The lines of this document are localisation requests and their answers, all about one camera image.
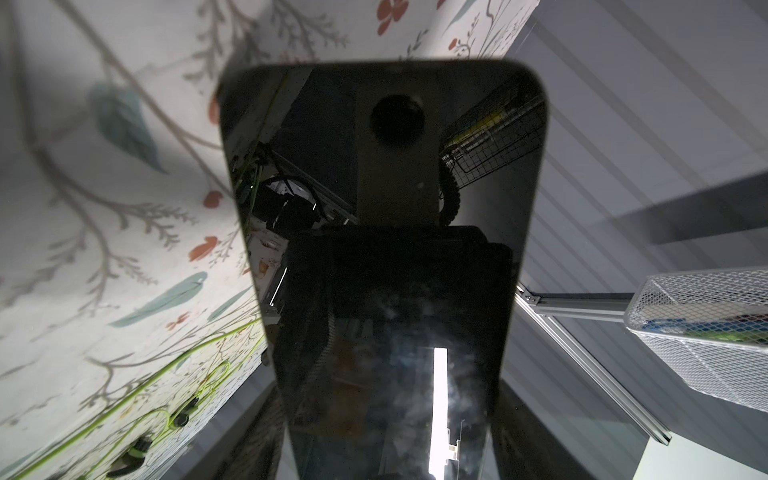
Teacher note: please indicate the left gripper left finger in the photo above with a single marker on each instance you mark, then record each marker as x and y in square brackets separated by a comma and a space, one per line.
[256, 455]

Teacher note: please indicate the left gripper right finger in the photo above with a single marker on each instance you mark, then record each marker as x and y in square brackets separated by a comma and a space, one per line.
[524, 447]

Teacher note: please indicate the green wired earphones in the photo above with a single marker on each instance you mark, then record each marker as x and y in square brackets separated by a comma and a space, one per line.
[141, 435]

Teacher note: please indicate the black smartphone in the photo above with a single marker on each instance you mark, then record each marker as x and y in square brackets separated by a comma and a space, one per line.
[405, 192]

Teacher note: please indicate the floral table mat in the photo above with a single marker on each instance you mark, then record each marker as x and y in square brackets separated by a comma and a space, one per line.
[121, 246]

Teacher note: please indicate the white wire mesh basket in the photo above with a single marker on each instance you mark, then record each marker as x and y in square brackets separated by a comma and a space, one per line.
[710, 328]

